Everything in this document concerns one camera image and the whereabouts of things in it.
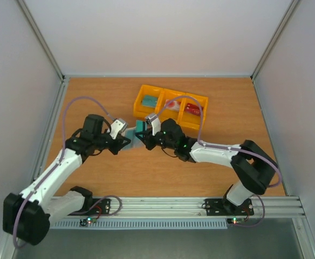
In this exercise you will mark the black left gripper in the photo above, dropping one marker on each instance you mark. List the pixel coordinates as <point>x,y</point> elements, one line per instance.
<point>120,143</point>

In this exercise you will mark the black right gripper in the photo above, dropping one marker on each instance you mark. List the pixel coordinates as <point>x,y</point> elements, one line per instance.
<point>149,140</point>

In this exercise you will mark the beige card holder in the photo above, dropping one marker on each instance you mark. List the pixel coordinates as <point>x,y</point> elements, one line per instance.
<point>135,142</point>

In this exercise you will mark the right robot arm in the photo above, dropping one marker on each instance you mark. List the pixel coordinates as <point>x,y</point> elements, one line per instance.
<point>253,167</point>

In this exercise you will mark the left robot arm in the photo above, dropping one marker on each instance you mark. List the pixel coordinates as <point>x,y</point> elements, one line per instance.
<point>28,216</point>

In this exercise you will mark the green card in bin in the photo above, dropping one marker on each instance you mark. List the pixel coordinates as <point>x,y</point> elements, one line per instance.
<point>149,101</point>

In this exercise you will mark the pink red card in bin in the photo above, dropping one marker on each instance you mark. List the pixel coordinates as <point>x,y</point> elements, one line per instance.
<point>172,105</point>

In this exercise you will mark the yellow plastic bin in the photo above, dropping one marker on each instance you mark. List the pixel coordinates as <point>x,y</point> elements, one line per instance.
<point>166,114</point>
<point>187,120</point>
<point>140,111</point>

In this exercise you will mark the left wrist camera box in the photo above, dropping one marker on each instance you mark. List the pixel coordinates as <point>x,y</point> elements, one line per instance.
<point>117,128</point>

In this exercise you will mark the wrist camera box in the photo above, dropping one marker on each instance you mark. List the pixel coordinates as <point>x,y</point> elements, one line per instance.
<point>154,122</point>
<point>117,128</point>

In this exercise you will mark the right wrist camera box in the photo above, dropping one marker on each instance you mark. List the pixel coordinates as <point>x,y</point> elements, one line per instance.
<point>154,122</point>

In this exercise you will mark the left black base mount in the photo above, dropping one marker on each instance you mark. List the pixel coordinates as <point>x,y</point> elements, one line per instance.
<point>102,208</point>

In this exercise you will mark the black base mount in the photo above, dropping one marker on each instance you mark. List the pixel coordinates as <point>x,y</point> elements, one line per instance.
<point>219,207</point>
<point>102,208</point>

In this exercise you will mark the grey slotted cable duct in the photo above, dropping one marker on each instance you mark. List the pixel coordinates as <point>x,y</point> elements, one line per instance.
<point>142,224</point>

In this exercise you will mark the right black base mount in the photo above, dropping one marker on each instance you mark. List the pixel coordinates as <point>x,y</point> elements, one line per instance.
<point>219,207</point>

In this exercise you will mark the aluminium front rail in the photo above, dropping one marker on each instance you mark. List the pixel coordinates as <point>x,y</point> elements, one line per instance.
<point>269,207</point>

